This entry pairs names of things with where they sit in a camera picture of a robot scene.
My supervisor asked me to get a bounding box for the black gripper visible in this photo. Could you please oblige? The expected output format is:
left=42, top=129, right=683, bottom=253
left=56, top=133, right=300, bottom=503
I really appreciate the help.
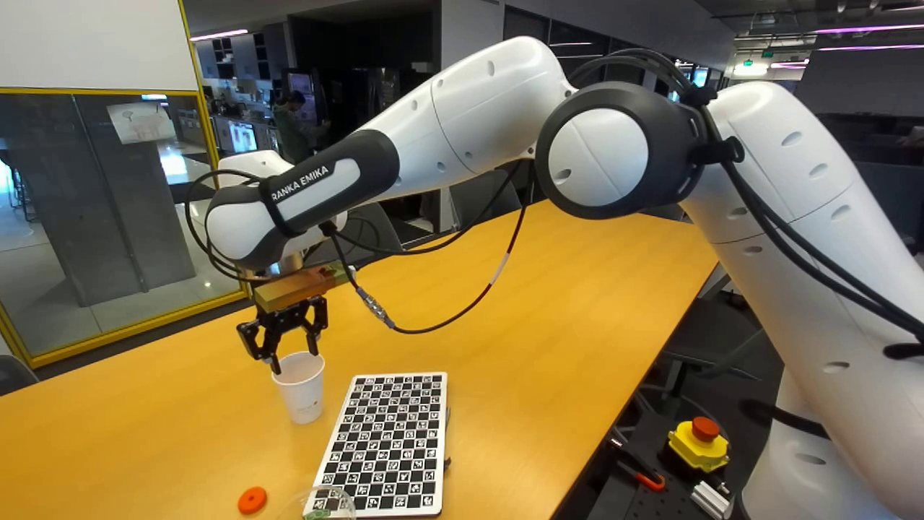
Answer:
left=238, top=294, right=332, bottom=378

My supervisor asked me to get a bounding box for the orange plastic ring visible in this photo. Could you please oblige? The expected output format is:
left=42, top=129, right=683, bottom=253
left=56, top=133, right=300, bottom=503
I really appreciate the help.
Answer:
left=238, top=484, right=271, bottom=516

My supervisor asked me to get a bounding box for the white paper cup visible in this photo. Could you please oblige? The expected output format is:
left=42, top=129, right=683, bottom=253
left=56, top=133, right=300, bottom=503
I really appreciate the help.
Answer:
left=270, top=350, right=330, bottom=428

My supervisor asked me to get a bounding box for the gray office chair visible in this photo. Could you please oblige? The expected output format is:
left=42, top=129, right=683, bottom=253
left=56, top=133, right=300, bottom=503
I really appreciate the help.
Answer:
left=327, top=198, right=407, bottom=262

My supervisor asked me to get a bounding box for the checkered calibration board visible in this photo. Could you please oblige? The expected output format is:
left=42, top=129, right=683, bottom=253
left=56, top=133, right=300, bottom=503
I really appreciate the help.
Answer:
left=300, top=369, right=453, bottom=520

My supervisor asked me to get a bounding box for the person in dark clothes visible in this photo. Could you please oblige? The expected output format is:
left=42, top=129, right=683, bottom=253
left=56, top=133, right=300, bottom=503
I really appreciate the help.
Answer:
left=271, top=68, right=317, bottom=164

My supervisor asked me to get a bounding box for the yellow emergency stop button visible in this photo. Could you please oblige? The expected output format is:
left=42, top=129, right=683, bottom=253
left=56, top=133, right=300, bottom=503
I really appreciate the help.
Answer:
left=665, top=412, right=735, bottom=477

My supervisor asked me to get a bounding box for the dark office chair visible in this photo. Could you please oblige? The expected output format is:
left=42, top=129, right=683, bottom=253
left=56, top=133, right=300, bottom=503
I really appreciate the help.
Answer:
left=661, top=287, right=775, bottom=386

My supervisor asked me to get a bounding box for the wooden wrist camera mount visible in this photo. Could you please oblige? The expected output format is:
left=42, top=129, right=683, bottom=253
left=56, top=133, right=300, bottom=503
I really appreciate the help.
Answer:
left=251, top=265, right=345, bottom=313

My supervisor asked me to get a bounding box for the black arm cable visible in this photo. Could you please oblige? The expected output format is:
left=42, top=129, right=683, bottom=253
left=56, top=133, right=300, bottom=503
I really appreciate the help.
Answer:
left=183, top=155, right=537, bottom=339

